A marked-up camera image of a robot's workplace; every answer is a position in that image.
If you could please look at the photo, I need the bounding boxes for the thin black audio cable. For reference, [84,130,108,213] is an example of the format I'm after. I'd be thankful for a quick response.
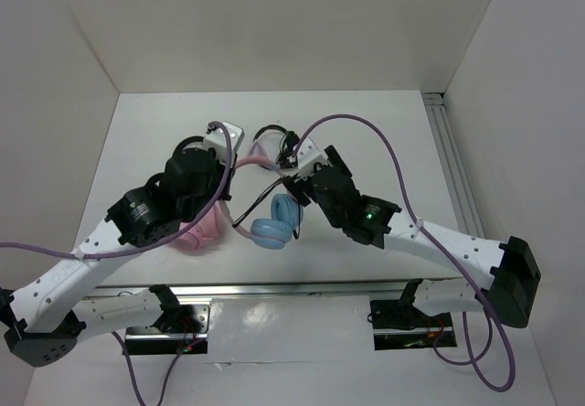
[230,177,305,242]

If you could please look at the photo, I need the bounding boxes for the blue pink cat-ear headphones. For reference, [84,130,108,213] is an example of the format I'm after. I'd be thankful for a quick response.
[218,155,303,250]

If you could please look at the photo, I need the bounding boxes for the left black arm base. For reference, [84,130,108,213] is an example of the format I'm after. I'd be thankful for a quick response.
[124,284,211,356]

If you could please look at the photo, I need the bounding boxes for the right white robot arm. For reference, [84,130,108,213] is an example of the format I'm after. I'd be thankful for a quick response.
[284,141,541,328]

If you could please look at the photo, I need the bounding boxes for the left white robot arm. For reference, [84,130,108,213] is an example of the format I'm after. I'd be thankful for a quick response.
[1,147,237,368]

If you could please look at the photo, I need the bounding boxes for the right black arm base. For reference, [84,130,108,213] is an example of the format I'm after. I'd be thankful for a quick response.
[367,279,457,351]

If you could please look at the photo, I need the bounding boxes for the black headphones left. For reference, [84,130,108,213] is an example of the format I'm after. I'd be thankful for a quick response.
[172,135,204,157]

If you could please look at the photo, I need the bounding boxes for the black headphones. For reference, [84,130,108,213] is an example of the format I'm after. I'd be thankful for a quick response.
[249,123,300,170]
[172,135,204,157]

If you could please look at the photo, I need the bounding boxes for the pink gaming headphones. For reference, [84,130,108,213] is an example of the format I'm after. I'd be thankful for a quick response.
[170,205,222,255]

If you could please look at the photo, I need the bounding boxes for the black headphones right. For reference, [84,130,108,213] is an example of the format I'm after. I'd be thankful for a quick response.
[249,123,300,170]

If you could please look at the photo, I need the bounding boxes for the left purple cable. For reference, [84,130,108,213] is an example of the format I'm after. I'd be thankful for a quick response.
[0,121,229,406]

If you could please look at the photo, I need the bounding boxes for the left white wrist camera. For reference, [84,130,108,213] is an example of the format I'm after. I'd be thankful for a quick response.
[202,121,245,167]

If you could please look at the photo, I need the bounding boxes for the aluminium front rail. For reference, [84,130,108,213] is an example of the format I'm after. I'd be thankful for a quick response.
[77,277,490,302]

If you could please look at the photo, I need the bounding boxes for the aluminium rail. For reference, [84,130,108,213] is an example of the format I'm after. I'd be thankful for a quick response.
[421,92,485,238]
[77,277,490,302]

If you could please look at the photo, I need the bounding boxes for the aluminium right side rail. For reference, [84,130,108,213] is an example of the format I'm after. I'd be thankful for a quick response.
[421,92,485,238]

